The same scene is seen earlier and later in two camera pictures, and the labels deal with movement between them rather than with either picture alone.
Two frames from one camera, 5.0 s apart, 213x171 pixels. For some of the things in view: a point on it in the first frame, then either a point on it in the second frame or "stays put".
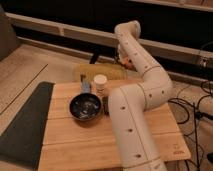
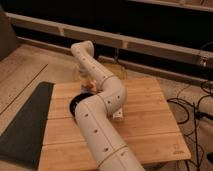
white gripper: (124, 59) to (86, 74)
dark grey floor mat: (23, 141) stays put
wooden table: (72, 144) stays put
